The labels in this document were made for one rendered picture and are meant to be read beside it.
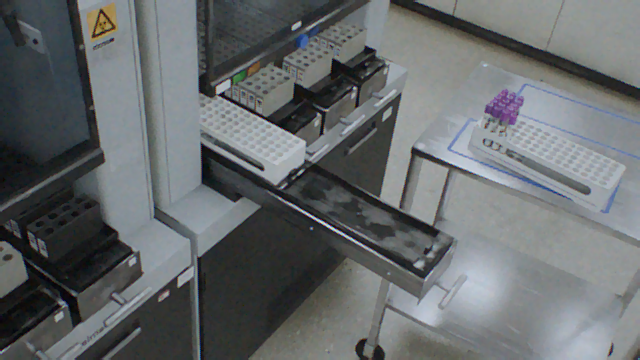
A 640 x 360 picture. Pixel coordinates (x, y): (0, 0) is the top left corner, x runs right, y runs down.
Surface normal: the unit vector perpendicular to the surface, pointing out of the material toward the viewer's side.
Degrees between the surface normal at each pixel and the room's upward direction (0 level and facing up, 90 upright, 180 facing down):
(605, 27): 90
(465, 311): 0
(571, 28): 90
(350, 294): 0
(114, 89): 90
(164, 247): 0
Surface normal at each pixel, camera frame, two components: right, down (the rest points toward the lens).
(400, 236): 0.09, -0.74
